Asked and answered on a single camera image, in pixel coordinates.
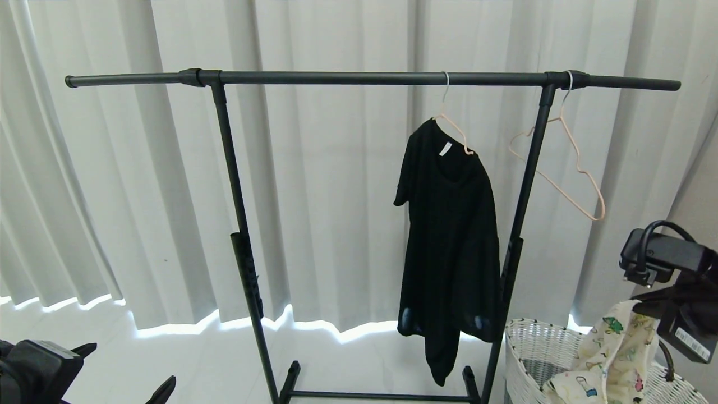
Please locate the black clothes rack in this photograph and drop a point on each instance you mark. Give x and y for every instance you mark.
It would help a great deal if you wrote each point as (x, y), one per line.
(336, 78)

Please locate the black garment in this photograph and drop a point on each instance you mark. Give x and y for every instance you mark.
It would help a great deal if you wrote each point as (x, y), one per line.
(449, 235)

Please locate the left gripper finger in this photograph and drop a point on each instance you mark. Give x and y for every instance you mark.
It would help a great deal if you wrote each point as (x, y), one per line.
(162, 393)
(84, 350)

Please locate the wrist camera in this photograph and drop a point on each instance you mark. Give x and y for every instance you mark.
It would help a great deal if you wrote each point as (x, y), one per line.
(667, 252)
(39, 370)

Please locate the cream printed garment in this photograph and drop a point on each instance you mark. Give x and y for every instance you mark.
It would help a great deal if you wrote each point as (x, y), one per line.
(611, 359)

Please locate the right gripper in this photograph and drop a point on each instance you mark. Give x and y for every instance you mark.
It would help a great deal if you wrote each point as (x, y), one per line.
(684, 320)

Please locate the white laundry basket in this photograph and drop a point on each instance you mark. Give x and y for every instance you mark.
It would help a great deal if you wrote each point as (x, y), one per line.
(533, 348)

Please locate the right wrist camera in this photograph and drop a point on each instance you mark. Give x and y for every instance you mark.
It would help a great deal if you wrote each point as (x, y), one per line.
(667, 252)

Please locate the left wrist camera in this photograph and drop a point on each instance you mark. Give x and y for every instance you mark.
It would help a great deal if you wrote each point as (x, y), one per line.
(39, 370)

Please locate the pink clothes hanger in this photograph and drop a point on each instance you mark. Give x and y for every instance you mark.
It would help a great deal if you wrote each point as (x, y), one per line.
(574, 148)
(460, 136)

